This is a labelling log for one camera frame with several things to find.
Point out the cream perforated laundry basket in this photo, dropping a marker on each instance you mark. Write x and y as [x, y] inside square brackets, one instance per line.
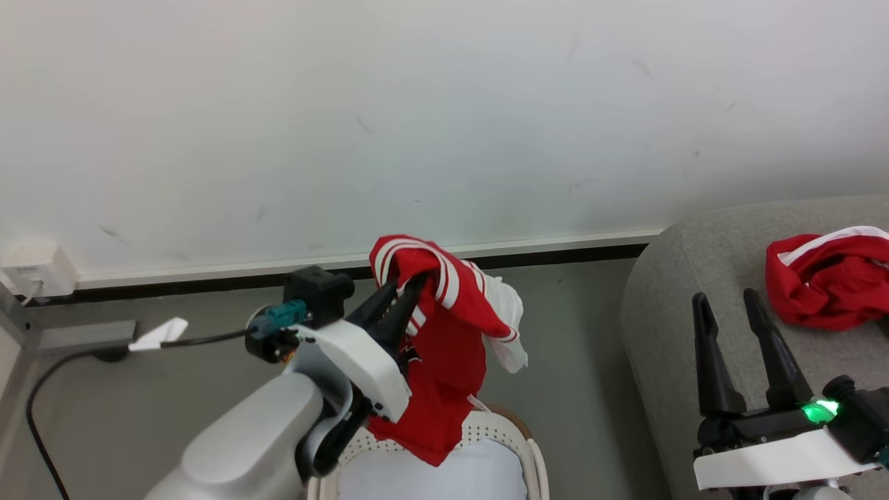
[486, 425]

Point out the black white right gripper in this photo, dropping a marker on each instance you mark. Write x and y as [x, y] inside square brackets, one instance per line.
[764, 451]

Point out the white and dark baseboard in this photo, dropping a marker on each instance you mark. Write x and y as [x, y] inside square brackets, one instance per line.
[555, 244]

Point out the grey fabric sofa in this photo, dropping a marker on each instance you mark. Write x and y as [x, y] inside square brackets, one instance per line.
[694, 264]

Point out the red white striped jersey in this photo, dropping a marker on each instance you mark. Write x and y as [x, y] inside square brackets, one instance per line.
[444, 361]

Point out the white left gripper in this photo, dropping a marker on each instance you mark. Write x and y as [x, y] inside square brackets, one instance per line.
[361, 361]

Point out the plain red garment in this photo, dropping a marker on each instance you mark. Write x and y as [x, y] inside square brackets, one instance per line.
[826, 285]

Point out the white wall outlet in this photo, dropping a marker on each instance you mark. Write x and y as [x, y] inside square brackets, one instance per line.
[38, 267]

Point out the grey metal frame foot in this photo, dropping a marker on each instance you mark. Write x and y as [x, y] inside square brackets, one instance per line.
[83, 335]

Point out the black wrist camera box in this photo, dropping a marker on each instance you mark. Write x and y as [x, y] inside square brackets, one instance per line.
[316, 292]

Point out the white cloth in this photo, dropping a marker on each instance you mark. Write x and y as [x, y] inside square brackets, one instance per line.
[430, 476]

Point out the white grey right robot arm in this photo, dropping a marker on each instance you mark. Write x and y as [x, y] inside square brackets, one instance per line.
[819, 494]

